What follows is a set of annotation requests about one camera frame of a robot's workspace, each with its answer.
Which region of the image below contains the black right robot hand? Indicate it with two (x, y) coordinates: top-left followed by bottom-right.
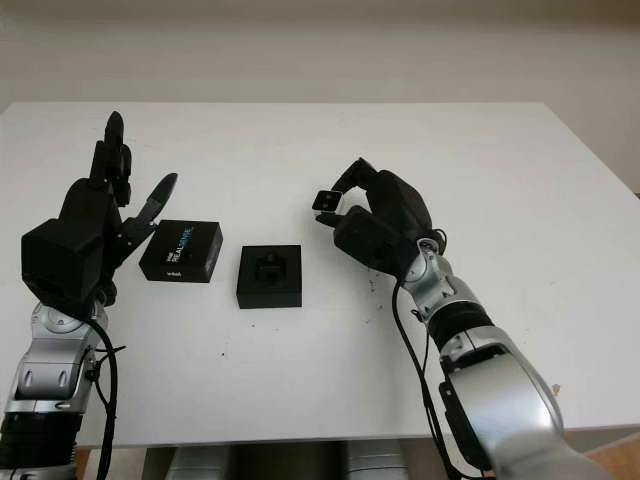
(313, 157), (447, 254)

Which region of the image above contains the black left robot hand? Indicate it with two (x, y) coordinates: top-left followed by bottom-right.
(58, 110), (179, 312)

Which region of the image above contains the small black square device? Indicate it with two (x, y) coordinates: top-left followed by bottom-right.
(311, 188), (343, 217)

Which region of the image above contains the black RealSense box lid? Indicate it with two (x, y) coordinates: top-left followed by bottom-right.
(138, 218), (224, 285)

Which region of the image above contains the black box base with insert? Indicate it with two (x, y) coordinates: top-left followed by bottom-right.
(236, 244), (304, 310)

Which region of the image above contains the grey robot lower body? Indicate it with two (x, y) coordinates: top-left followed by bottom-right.
(144, 439), (436, 480)

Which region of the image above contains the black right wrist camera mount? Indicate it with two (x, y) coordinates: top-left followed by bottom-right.
(332, 206), (402, 277)

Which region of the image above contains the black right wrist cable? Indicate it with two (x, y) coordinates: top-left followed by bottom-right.
(391, 278), (469, 480)

